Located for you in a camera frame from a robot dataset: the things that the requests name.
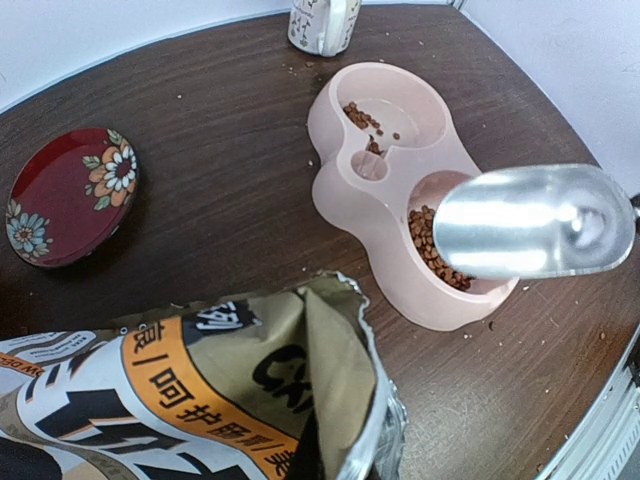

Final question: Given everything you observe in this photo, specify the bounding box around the small patterned cup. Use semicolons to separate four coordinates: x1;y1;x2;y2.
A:
5;128;140;269

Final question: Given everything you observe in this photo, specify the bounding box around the pink double pet bowl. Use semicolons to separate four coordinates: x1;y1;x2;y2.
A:
307;62;517;331

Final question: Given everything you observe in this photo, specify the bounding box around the floral mug yellow inside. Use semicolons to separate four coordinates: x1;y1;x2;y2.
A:
287;0;362;58

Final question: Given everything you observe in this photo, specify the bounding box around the metal food scoop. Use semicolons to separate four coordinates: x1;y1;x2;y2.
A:
433;164;639;279

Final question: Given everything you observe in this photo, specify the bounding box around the brown pet food bag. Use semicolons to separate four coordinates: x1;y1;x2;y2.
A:
1;272;407;479

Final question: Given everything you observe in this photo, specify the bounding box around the aluminium front rail frame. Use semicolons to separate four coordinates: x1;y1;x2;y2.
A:
538;337;639;480

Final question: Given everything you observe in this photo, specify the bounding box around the brown kibble pet food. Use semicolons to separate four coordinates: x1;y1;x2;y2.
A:
408;205;474;292

